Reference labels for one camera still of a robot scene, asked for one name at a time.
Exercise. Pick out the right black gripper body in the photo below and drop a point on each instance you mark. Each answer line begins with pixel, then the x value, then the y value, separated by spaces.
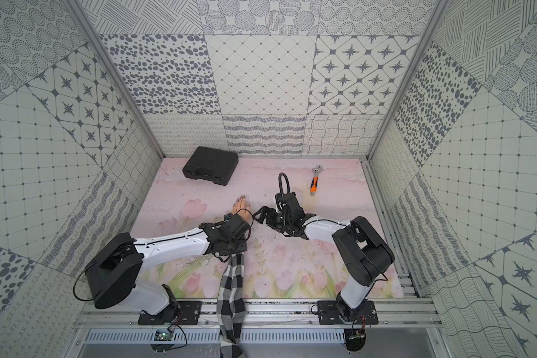
pixel 280 221

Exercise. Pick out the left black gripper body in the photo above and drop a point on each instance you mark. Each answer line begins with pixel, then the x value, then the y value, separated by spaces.
pixel 239 222

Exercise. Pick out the black white plaid sleeve forearm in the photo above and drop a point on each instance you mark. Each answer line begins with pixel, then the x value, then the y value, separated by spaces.
pixel 231 309

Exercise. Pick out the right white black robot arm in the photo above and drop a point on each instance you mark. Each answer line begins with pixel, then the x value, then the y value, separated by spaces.
pixel 365 254

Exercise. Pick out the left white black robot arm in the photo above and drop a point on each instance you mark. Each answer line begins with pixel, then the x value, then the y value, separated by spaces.
pixel 113 274

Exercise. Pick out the mannequin hand with long nails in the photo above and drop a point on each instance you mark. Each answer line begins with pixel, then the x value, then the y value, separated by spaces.
pixel 242 208

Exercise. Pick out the orange black adjustable wrench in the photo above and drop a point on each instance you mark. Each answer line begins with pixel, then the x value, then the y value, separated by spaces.
pixel 314 183

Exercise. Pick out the black plastic tool case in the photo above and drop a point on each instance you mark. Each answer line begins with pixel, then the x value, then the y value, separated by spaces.
pixel 214 165

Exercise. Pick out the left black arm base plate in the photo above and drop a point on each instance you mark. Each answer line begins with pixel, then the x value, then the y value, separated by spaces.
pixel 180 312

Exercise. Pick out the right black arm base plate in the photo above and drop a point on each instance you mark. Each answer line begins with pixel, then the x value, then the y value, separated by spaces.
pixel 337 313

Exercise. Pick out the left circuit board with cables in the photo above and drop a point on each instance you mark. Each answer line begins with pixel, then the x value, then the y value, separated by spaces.
pixel 164 340

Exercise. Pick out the circuit board with cables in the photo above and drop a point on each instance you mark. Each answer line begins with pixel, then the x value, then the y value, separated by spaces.
pixel 355 338
pixel 164 340

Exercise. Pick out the right circuit board with cables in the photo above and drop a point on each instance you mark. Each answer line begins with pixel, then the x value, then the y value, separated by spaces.
pixel 355 338

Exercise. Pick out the aluminium rail frame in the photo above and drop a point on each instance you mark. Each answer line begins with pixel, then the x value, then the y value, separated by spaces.
pixel 291 313

